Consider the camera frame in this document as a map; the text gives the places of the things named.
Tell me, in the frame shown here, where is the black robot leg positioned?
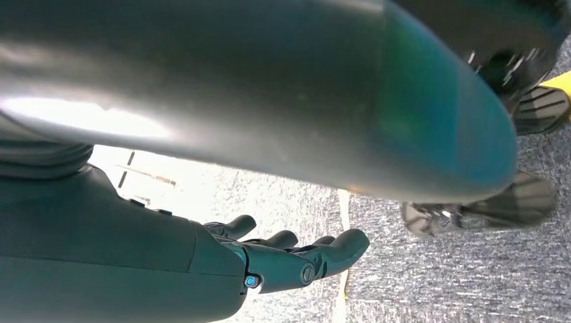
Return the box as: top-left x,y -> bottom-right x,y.
392,0 -> 571,114

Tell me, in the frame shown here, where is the black robot foot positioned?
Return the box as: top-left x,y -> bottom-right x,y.
400,170 -> 557,238
512,84 -> 571,136

